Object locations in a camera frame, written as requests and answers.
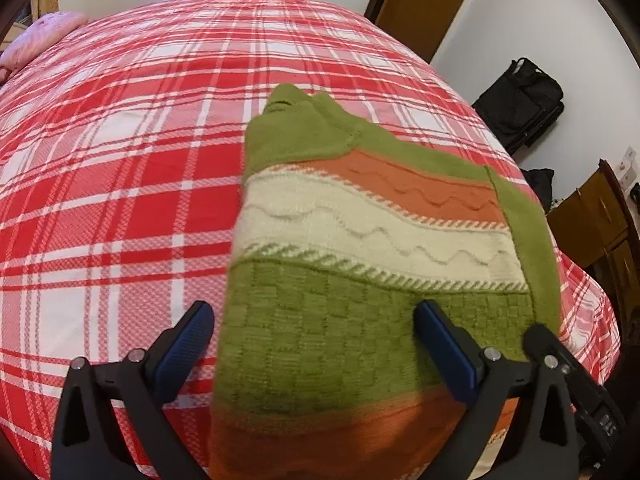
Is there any small black bag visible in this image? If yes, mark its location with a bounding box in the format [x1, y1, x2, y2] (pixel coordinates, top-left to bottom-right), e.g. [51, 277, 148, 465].
[522, 167, 556, 208]

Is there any pink pillow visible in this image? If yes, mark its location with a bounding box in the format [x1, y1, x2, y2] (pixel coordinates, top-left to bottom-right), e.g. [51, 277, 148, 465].
[0, 10, 90, 83]

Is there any red plaid bed sheet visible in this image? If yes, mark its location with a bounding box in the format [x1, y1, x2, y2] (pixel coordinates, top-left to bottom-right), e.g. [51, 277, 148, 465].
[0, 0, 623, 480]

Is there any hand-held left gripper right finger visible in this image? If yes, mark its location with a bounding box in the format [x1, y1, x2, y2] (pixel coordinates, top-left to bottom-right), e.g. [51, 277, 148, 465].
[412, 300, 583, 480]

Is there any brown wooden cabinet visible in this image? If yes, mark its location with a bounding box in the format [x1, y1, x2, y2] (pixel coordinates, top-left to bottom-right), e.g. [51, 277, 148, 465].
[545, 159, 640, 321]

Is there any green knitted sweater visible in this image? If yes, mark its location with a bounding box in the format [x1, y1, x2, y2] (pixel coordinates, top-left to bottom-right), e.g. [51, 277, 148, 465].
[207, 82, 563, 480]

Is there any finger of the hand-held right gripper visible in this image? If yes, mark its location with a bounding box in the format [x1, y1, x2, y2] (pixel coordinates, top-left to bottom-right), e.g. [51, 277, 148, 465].
[524, 323, 602, 412]

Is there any large black bag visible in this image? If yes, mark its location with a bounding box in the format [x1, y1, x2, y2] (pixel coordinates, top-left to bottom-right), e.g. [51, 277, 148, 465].
[472, 57, 566, 156]

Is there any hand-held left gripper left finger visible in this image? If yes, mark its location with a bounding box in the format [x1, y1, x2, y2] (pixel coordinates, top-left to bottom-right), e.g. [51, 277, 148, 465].
[50, 300, 216, 480]

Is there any brown wooden door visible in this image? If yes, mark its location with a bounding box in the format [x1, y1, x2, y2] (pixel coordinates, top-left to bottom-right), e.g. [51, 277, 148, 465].
[364, 0, 486, 63]

